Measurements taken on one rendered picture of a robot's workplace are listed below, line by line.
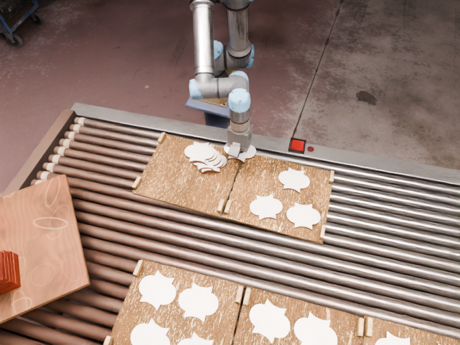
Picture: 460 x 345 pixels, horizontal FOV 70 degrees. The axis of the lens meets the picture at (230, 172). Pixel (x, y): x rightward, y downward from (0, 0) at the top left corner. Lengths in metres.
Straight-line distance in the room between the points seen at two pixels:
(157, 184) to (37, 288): 0.59
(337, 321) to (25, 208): 1.24
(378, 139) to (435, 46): 1.50
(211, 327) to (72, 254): 0.56
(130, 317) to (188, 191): 0.54
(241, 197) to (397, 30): 3.23
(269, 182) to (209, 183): 0.27
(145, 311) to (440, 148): 2.61
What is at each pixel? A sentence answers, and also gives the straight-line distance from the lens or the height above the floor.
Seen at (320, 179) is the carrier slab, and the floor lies 0.94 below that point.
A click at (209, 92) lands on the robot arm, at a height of 1.34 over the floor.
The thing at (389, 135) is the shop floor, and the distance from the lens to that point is 3.10.
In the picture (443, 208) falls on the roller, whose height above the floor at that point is 0.92.
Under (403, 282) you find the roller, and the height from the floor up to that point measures 0.91.
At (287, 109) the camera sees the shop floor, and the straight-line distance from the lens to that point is 3.08.
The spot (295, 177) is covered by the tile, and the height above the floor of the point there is 0.95.
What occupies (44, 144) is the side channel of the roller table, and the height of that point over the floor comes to 0.95.
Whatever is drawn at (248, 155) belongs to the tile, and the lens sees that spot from 1.37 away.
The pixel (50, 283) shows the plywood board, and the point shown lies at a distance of 1.35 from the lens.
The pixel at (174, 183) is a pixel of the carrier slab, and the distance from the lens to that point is 1.49.
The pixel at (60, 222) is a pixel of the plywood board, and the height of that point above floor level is 1.04.
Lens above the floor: 2.18
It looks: 56 degrees down
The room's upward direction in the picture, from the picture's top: 3 degrees counter-clockwise
